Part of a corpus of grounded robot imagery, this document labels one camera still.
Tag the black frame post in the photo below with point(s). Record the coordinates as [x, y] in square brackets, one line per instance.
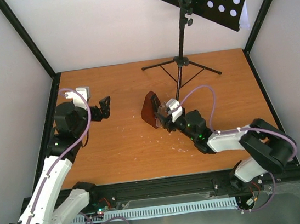
[257, 26]
[22, 32]

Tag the brown wooden metronome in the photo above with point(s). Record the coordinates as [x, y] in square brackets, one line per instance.
[150, 107]

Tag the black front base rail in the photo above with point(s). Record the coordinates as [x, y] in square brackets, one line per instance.
[216, 183]

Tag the black frame post left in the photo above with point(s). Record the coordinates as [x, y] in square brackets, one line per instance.
[22, 32]

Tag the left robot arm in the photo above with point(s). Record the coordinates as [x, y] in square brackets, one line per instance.
[72, 120]

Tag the clear plastic metronome cover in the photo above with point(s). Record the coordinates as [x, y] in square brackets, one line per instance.
[163, 111]

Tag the black frame post right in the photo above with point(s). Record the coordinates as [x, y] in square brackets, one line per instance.
[257, 26]

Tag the light blue cable duct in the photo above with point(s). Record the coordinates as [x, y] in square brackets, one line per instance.
[151, 212]

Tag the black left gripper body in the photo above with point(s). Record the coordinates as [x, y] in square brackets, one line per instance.
[97, 116]

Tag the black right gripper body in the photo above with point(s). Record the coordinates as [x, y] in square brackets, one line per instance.
[168, 124]

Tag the white sheet music paper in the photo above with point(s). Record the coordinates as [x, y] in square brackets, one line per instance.
[244, 19]

